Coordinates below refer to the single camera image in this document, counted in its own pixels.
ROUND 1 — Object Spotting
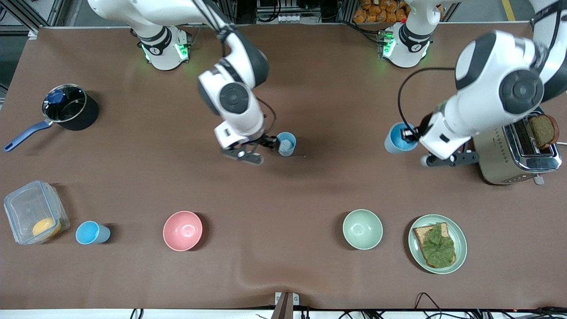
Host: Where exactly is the blue plastic cup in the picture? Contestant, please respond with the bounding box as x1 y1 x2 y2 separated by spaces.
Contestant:
384 122 419 155
276 132 297 157
75 221 111 245

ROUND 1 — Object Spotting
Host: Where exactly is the brown table mat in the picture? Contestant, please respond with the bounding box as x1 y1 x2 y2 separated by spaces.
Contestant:
0 24 567 311

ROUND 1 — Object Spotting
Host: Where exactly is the beige chrome toaster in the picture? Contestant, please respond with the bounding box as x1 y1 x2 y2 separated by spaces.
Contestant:
472 106 562 186

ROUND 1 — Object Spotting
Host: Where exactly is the toast slice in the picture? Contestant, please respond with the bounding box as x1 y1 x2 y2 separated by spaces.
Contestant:
413 222 457 269

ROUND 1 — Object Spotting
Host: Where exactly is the pale green bowl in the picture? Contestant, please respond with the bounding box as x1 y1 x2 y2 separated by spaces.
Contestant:
342 209 384 250

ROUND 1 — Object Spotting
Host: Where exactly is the green lettuce leaf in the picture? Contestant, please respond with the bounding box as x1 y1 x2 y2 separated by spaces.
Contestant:
421 223 456 268

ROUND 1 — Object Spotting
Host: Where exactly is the pale green plate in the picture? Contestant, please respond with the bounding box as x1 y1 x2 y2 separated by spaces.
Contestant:
408 214 468 275

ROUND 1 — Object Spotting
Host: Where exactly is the pink bowl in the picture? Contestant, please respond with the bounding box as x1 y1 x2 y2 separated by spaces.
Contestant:
163 210 203 252

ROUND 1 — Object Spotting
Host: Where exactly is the dark bread slice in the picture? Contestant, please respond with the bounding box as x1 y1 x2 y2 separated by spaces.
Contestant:
529 114 560 149

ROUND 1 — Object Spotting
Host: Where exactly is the bag of orange buns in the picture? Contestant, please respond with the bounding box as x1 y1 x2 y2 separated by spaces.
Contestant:
353 0 409 23

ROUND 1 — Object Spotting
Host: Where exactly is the glass lid blue knob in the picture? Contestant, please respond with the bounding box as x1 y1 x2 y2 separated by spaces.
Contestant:
42 84 86 123

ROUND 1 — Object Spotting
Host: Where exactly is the orange round food piece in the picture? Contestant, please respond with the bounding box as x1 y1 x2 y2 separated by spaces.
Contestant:
32 217 62 238

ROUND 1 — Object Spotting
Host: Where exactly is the clear plastic food container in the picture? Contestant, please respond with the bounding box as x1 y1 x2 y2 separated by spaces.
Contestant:
4 180 70 245

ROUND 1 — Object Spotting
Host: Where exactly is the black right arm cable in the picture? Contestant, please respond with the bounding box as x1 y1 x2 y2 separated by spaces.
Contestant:
255 97 278 139

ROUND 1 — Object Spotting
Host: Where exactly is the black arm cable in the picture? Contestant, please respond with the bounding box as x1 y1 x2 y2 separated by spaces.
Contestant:
397 67 457 138
255 97 278 139

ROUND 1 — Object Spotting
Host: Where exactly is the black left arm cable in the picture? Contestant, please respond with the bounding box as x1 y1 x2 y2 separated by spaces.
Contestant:
397 67 457 138

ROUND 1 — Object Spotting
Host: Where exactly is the metal table edge bracket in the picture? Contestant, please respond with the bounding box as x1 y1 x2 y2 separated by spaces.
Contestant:
274 291 300 319

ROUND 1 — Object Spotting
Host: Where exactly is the black looped floor cable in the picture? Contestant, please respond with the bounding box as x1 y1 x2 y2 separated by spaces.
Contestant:
414 292 443 319

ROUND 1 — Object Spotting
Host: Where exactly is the black pot blue handle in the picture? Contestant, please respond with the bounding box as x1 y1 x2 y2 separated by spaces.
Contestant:
4 84 99 152

